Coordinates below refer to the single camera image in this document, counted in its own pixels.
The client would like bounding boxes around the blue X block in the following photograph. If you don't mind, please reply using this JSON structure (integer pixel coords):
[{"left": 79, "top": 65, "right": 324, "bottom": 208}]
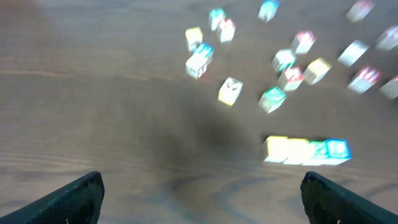
[{"left": 258, "top": 0, "right": 279, "bottom": 22}]

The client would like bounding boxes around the green R block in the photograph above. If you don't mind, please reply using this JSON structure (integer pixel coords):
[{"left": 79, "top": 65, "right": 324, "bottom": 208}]
[{"left": 302, "top": 141, "right": 328, "bottom": 166}]

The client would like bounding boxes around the white green picture block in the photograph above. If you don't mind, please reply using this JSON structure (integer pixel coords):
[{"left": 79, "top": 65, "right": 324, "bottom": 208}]
[{"left": 272, "top": 49, "right": 297, "bottom": 74}]

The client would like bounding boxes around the red u block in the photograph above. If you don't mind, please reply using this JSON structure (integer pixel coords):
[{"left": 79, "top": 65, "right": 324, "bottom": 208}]
[
  {"left": 291, "top": 30, "right": 316, "bottom": 54},
  {"left": 348, "top": 65, "right": 383, "bottom": 94}
]

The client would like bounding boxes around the red A block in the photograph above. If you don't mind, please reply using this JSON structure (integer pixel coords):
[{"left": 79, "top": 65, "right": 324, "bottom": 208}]
[{"left": 278, "top": 67, "right": 304, "bottom": 91}]

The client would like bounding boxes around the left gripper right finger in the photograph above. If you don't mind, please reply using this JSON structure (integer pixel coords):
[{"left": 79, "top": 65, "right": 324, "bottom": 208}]
[{"left": 300, "top": 171, "right": 397, "bottom": 224}]

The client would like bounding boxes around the yellow block far left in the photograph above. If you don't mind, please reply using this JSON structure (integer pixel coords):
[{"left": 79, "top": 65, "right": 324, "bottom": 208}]
[{"left": 185, "top": 27, "right": 203, "bottom": 52}]

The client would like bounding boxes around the red Y block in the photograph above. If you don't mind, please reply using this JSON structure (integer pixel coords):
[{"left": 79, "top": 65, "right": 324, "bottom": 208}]
[{"left": 216, "top": 18, "right": 236, "bottom": 42}]

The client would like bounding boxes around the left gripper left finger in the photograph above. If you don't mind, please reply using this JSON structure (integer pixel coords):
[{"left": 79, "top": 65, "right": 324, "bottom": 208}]
[{"left": 1, "top": 171, "right": 104, "bottom": 224}]

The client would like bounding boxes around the cream picture block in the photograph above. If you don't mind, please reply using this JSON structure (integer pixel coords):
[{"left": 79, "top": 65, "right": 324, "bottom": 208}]
[{"left": 218, "top": 77, "right": 243, "bottom": 106}]

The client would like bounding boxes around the blue P block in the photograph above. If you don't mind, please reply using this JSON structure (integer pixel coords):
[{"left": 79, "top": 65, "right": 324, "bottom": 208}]
[{"left": 193, "top": 43, "right": 214, "bottom": 64}]

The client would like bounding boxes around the yellow block centre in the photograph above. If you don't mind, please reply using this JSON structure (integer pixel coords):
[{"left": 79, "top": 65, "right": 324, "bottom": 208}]
[{"left": 303, "top": 57, "right": 331, "bottom": 85}]

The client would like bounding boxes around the yellow C block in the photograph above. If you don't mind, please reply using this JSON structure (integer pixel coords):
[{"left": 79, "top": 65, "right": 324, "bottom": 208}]
[{"left": 263, "top": 136, "right": 289, "bottom": 163}]

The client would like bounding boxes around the red E block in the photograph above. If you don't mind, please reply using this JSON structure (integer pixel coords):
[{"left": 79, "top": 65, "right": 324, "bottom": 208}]
[{"left": 379, "top": 76, "right": 398, "bottom": 100}]

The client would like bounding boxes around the white picture block centre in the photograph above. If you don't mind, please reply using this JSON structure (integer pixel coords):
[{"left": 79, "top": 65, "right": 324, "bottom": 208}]
[{"left": 337, "top": 40, "right": 369, "bottom": 67}]

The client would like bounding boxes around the yellow O block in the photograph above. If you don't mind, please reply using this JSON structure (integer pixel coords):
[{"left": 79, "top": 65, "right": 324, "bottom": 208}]
[{"left": 283, "top": 138, "right": 312, "bottom": 165}]

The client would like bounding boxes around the red U block upper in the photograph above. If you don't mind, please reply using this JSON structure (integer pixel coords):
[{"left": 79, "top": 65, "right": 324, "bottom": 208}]
[{"left": 291, "top": 30, "right": 316, "bottom": 54}]

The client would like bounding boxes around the red block top right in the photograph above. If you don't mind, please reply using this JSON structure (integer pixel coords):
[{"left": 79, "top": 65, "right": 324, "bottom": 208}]
[{"left": 346, "top": 0, "right": 376, "bottom": 22}]

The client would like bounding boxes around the green F block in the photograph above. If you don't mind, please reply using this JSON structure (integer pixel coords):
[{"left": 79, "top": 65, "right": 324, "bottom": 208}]
[{"left": 208, "top": 8, "right": 226, "bottom": 31}]

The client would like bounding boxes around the green N block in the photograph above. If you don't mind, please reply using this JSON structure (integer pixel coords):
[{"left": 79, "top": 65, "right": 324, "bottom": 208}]
[{"left": 259, "top": 86, "right": 287, "bottom": 114}]

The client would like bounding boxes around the blue L block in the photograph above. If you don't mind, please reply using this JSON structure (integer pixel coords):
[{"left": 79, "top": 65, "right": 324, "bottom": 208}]
[{"left": 324, "top": 139, "right": 352, "bottom": 166}]

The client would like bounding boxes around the white red picture block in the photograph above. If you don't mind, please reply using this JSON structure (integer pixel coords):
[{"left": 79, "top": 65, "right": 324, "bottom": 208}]
[{"left": 185, "top": 54, "right": 208, "bottom": 80}]

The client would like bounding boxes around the red U block lower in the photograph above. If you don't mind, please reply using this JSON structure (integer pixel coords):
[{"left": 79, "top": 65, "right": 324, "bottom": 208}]
[{"left": 348, "top": 65, "right": 383, "bottom": 94}]

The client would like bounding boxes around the red I block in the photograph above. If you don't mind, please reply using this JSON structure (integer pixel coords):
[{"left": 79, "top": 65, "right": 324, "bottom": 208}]
[{"left": 376, "top": 25, "right": 397, "bottom": 51}]

